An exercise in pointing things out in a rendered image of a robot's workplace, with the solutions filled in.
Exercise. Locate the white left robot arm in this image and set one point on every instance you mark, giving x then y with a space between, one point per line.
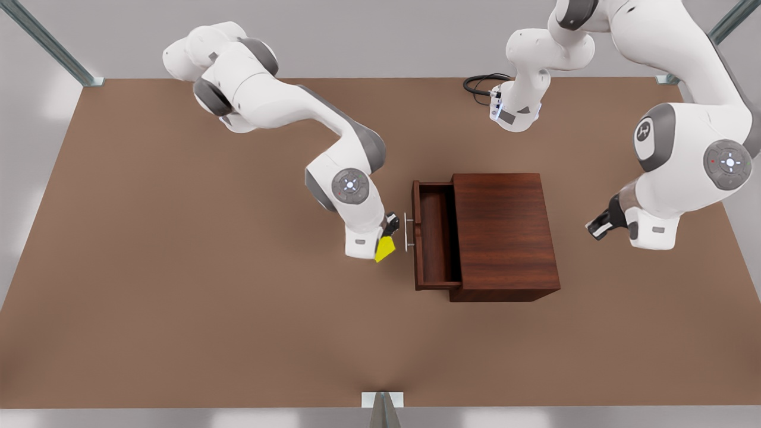
684 142

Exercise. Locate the yellow block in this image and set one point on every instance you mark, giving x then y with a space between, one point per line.
384 248

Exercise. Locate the dark wooden cabinet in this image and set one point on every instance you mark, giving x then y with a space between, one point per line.
505 235

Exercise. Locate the silver frame post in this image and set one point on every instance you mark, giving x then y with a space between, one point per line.
50 43
710 35
382 410

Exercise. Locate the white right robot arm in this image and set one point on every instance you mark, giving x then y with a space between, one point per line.
279 104

